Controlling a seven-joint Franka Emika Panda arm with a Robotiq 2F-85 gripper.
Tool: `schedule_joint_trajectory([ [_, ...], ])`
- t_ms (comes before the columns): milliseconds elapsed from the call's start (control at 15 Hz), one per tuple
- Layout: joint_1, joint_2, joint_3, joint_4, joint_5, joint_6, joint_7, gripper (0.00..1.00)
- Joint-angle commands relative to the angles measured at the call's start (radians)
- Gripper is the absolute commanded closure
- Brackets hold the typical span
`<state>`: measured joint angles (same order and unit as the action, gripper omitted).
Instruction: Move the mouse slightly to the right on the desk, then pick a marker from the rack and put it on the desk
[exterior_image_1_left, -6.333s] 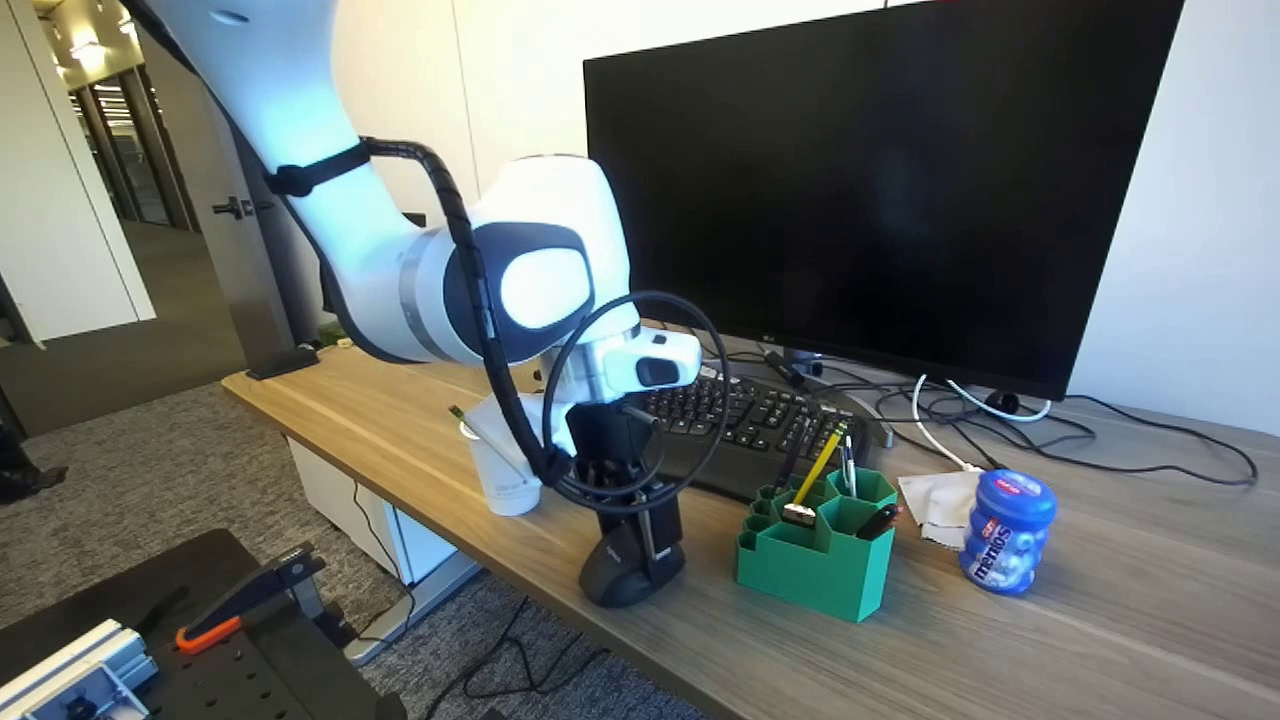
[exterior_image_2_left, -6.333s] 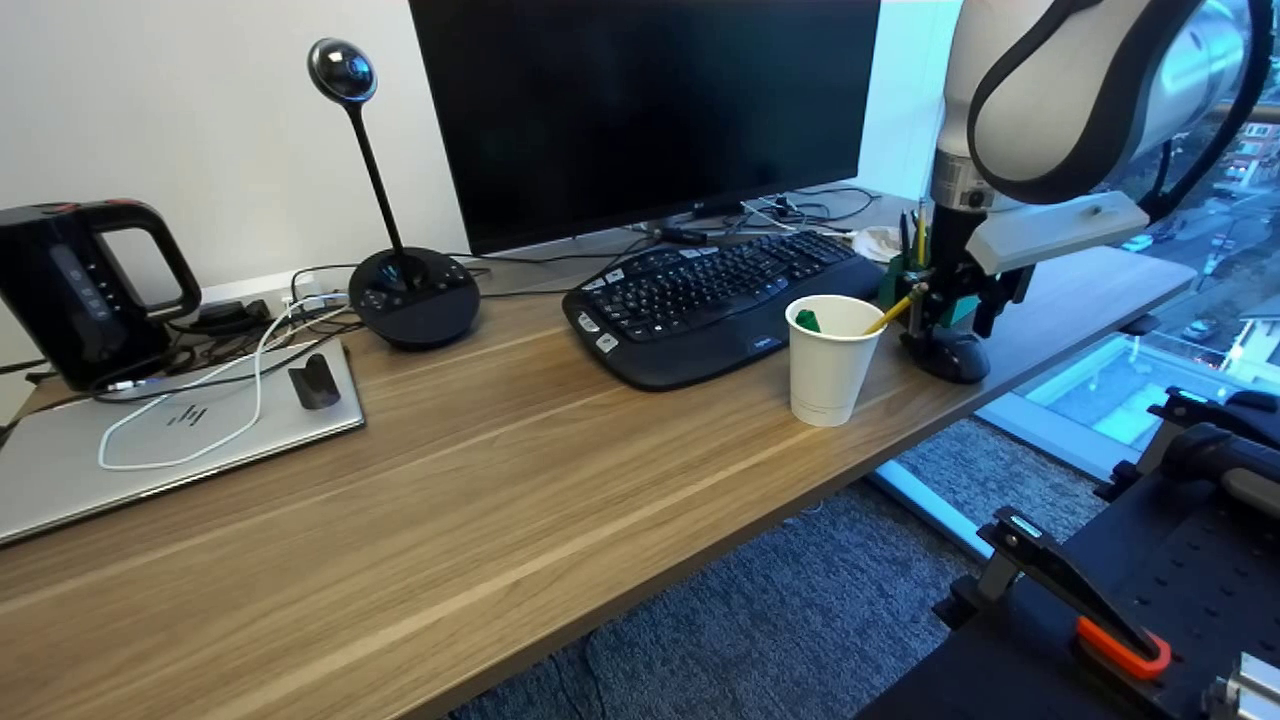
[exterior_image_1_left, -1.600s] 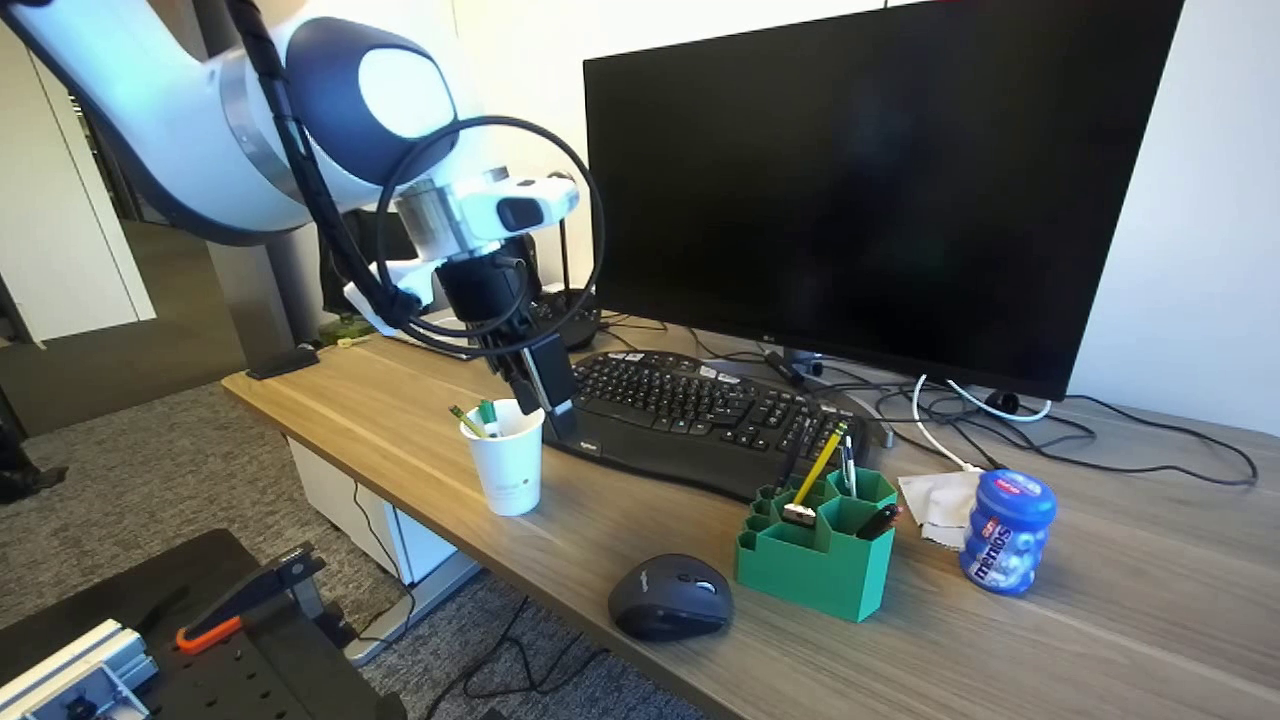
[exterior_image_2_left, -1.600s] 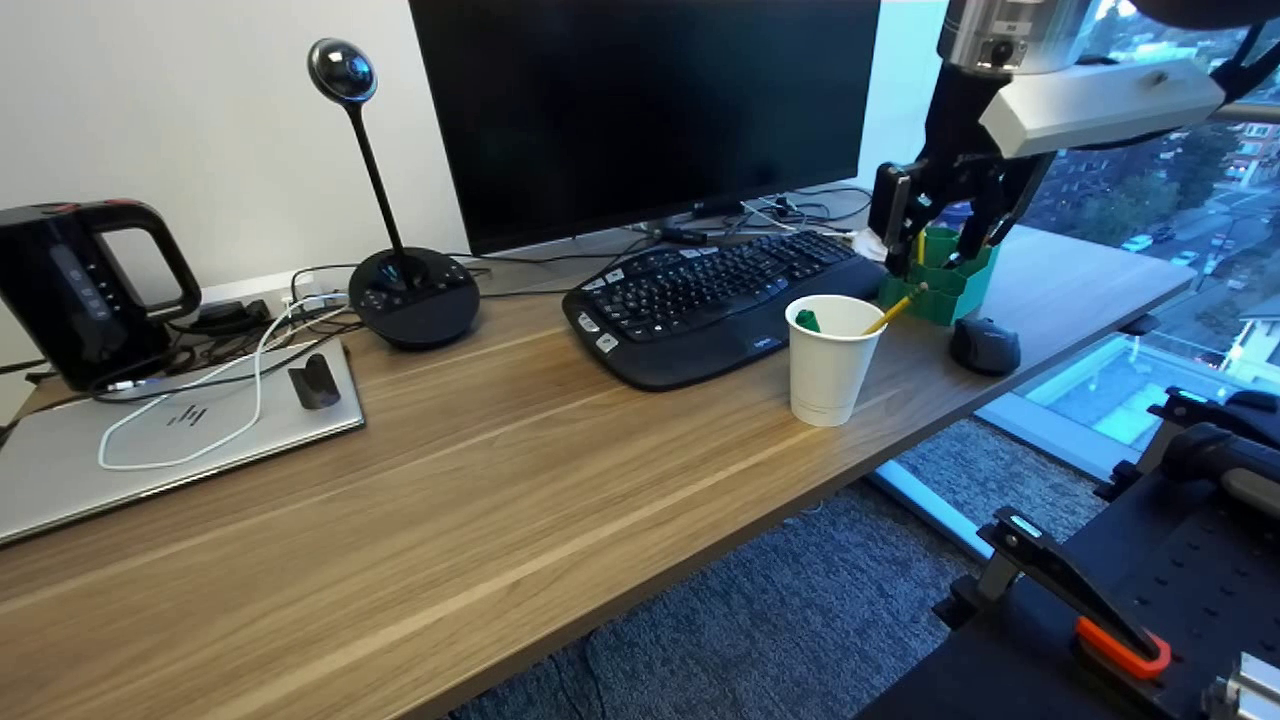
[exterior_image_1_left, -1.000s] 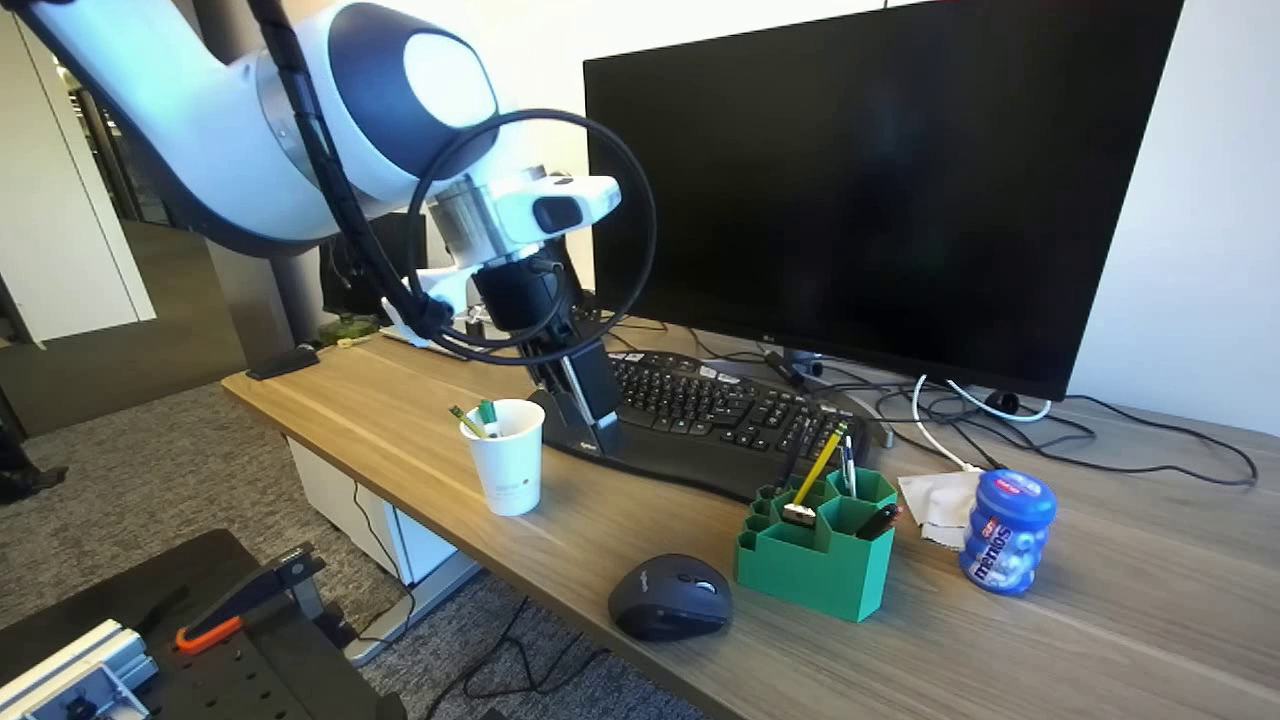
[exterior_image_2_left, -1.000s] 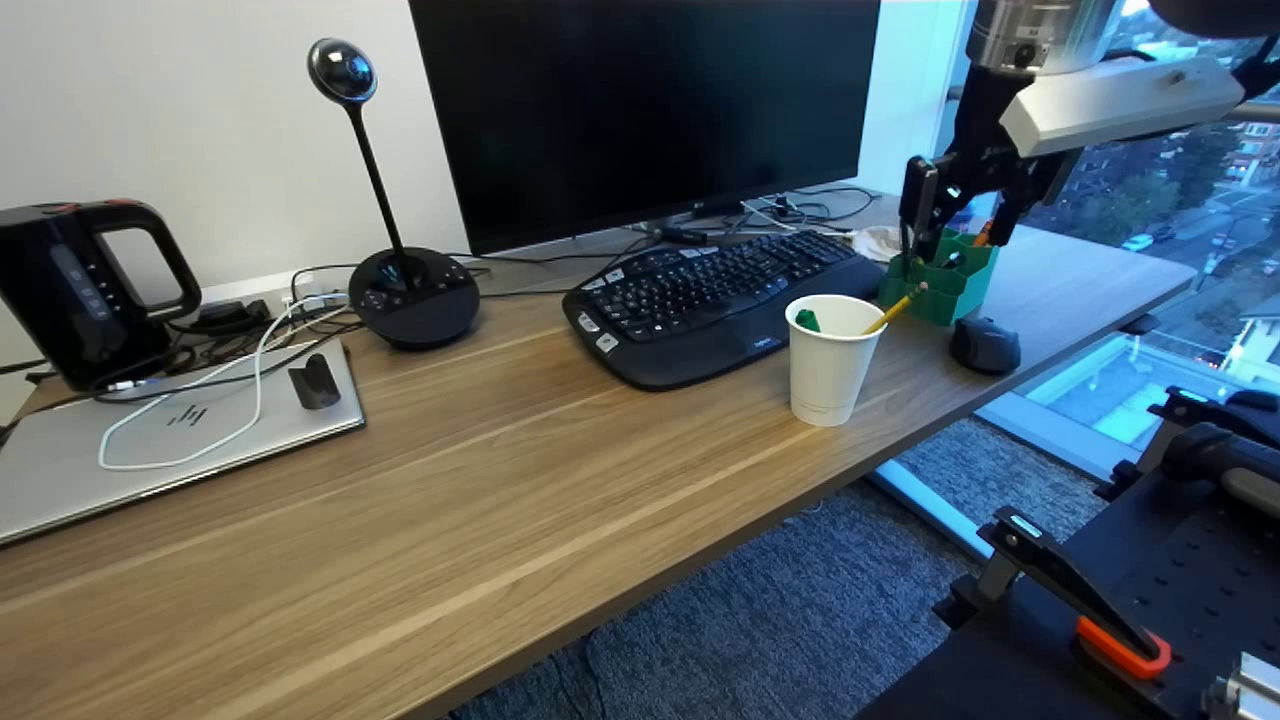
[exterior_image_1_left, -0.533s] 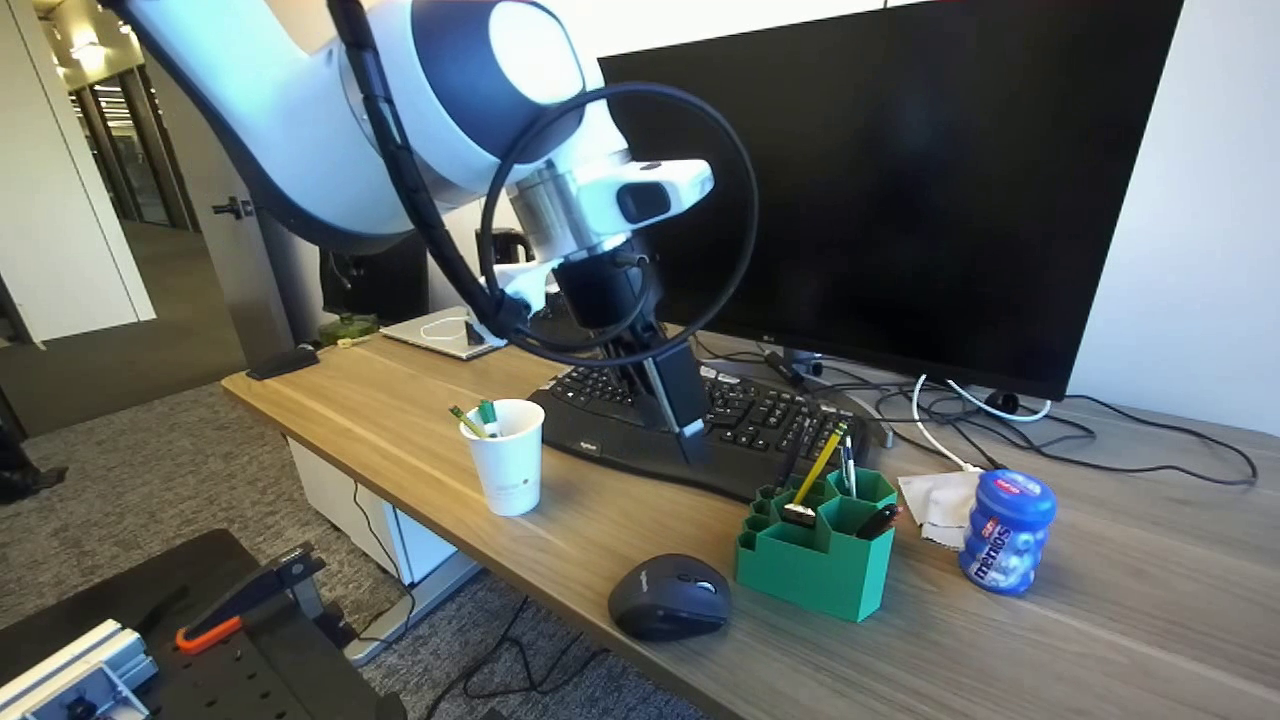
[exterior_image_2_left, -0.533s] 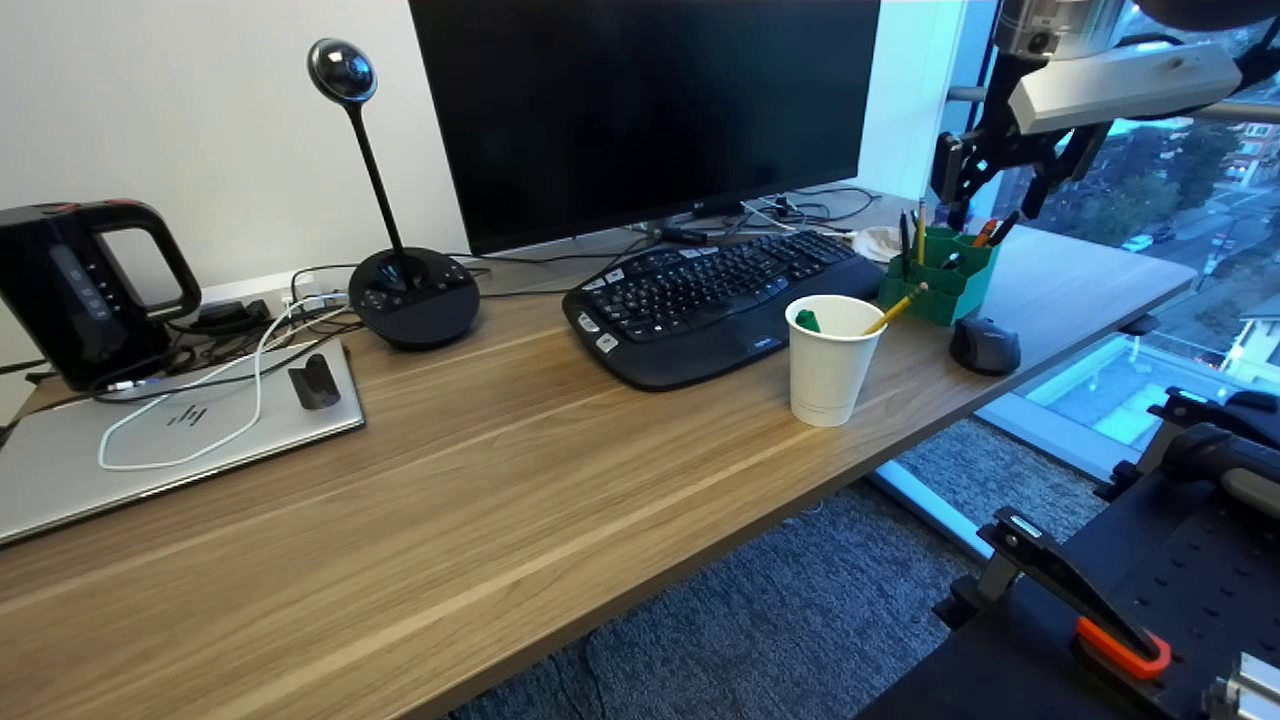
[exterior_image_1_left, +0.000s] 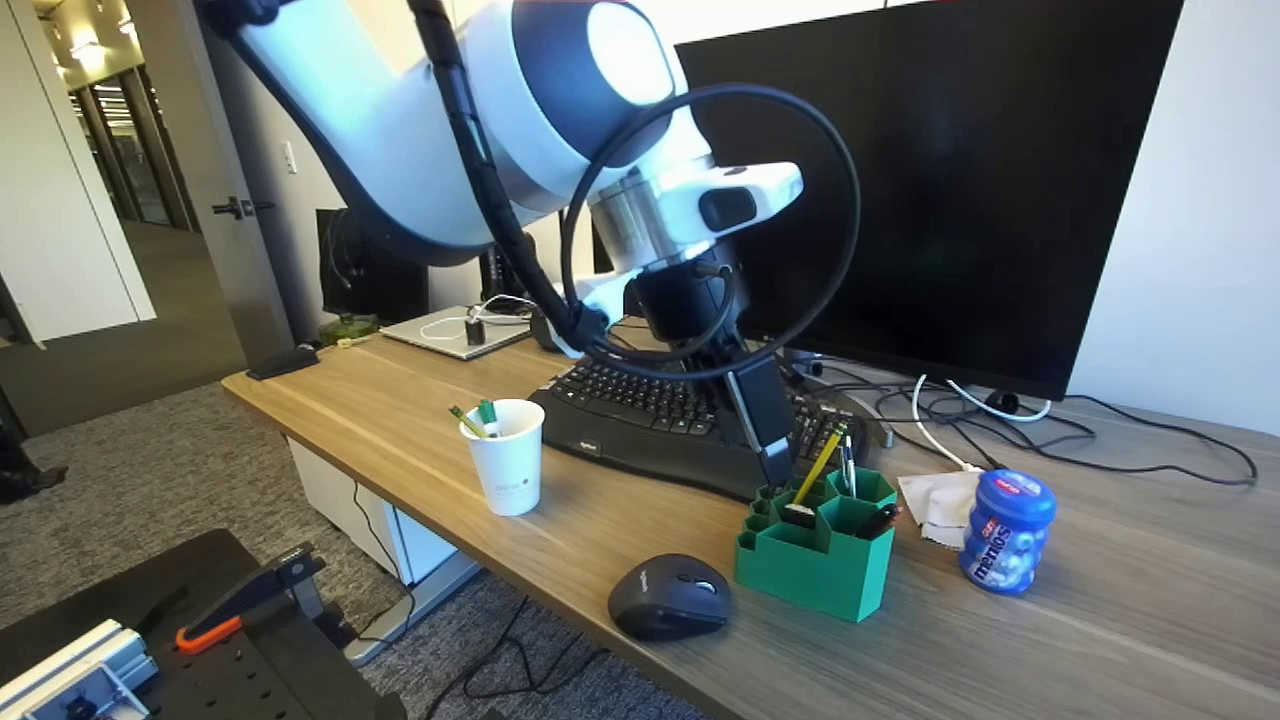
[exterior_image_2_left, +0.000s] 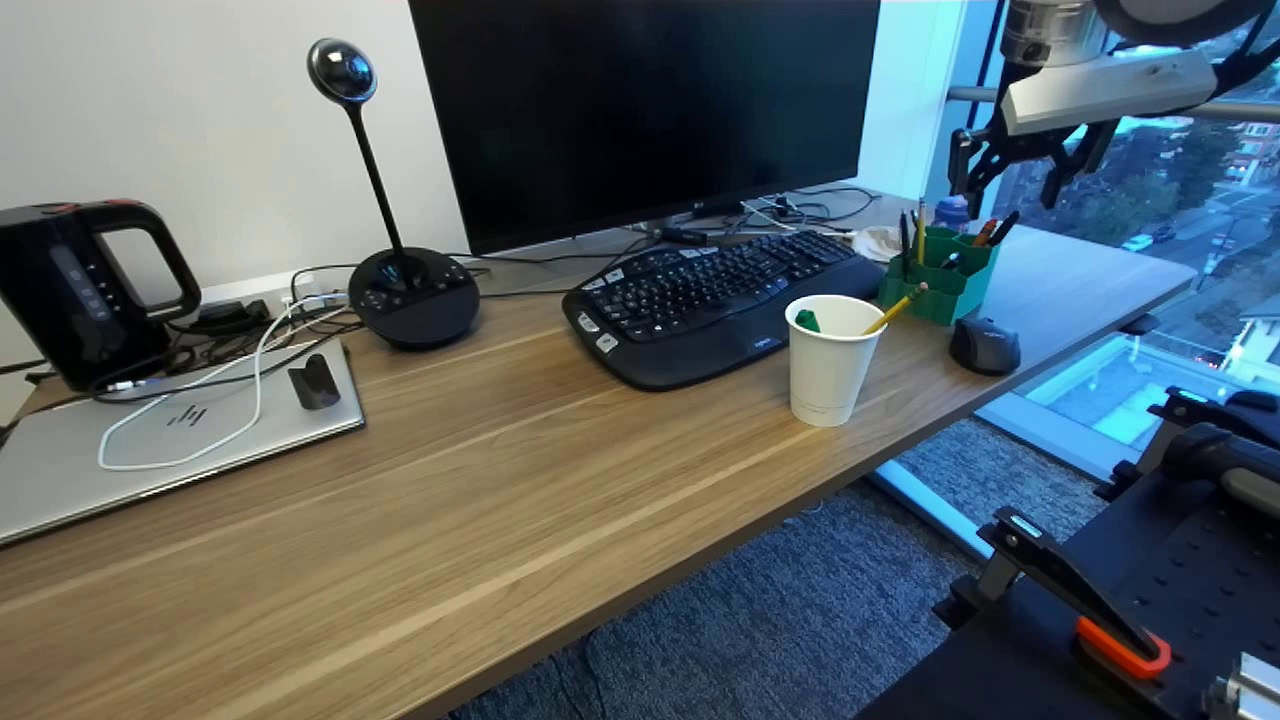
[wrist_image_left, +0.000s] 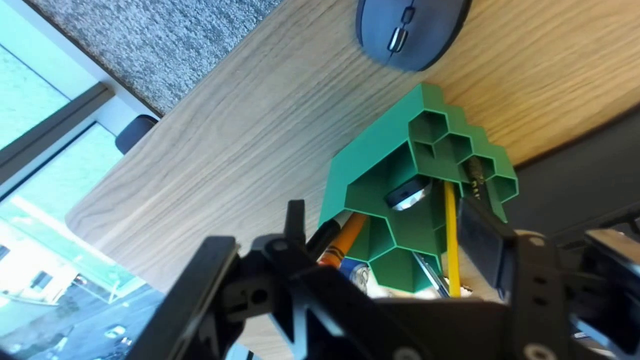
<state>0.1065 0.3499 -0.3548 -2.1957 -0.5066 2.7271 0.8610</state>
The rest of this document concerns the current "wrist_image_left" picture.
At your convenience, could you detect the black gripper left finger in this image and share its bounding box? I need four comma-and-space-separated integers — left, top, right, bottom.
262, 198, 335, 283

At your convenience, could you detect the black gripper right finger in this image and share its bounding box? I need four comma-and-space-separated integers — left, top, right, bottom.
458, 194, 519, 305

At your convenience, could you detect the dark grey computer mouse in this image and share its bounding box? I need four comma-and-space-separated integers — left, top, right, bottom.
353, 0, 473, 74

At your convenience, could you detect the black marker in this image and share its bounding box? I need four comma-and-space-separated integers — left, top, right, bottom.
301, 217, 345, 263

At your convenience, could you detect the orange marker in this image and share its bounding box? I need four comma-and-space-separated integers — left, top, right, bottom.
316, 211, 369, 270

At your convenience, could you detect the green honeycomb pen rack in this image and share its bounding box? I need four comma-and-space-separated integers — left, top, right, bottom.
316, 79, 521, 300

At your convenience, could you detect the yellow pencil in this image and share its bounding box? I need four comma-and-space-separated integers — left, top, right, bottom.
442, 180, 463, 300

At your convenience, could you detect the black pen with gold tip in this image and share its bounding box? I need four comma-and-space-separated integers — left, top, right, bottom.
463, 153, 499, 201

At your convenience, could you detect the silver black clip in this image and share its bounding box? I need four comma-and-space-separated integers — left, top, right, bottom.
381, 176, 436, 213

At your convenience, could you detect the black rounded floor object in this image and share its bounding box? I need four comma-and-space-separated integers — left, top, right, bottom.
111, 111, 161, 156

